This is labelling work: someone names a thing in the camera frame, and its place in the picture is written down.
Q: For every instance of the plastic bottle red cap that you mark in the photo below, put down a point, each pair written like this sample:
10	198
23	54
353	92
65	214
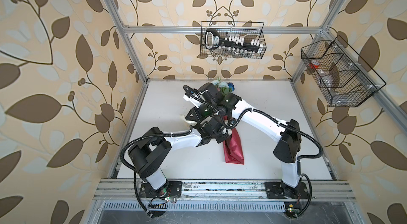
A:
327	79

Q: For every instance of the right wire basket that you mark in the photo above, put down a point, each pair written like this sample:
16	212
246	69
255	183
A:
358	78

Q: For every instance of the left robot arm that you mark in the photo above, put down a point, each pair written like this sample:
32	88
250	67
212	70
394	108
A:
145	155

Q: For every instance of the cream ribbon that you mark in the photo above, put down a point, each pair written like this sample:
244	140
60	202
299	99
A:
191	121

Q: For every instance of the black tool in basket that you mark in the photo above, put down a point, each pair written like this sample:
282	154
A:
239	40

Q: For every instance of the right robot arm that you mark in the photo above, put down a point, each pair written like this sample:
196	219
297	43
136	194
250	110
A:
293	145

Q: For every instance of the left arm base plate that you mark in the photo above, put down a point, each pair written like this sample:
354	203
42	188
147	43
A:
171	189

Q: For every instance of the back wire basket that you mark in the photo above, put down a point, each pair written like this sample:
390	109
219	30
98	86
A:
232	24

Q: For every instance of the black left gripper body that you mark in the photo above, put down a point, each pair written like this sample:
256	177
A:
220	135

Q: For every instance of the light blue fake rose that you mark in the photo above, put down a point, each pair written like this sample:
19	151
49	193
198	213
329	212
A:
222	86

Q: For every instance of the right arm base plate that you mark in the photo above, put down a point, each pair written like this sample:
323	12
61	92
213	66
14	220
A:
279	190

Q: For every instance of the dark red wrapping paper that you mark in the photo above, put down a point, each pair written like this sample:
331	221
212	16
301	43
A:
233	151

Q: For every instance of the wire basket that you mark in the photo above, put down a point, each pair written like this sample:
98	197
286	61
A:
358	78
232	24

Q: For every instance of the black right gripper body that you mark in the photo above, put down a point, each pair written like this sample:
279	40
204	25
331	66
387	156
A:
204	110

